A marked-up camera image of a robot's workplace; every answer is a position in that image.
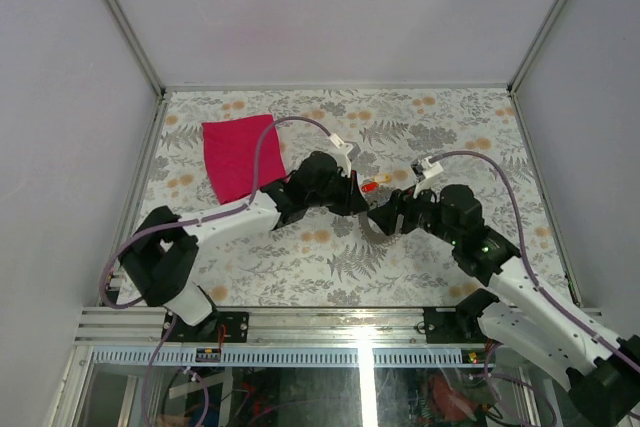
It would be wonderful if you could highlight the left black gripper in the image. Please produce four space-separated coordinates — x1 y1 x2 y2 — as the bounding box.
307 168 369 217

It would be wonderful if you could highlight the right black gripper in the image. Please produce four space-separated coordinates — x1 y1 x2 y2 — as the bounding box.
366 178 461 247

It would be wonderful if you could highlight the large metal keyring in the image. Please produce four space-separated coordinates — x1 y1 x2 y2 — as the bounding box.
357 213 396 247

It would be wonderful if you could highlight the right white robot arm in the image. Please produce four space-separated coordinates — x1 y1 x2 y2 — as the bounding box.
368 185 639 426

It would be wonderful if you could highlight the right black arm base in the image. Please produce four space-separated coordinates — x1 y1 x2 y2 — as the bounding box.
423 289 499 345

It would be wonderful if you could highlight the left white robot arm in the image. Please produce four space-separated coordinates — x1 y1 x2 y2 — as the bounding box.
118 151 368 342

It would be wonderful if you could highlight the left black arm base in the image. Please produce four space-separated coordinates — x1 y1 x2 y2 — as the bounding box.
163 284 250 344

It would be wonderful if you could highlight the red key tag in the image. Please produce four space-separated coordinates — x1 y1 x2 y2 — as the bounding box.
360 181 380 193

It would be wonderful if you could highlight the yellow key tag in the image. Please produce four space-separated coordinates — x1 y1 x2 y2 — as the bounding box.
372 173 393 184

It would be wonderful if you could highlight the magenta cloth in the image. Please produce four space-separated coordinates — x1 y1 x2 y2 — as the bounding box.
202 115 286 204

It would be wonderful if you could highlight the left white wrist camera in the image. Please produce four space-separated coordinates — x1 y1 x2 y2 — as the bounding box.
328 133 361 175

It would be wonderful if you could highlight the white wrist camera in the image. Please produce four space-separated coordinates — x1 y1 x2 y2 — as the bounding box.
328 133 361 175
411 157 444 199

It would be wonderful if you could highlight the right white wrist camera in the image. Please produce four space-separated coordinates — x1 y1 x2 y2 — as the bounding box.
411 157 444 199

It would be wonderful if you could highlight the grey slotted cable duct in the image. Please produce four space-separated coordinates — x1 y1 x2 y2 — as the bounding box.
92 346 484 368

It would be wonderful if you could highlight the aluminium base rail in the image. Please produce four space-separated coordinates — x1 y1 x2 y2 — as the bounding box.
74 307 606 348

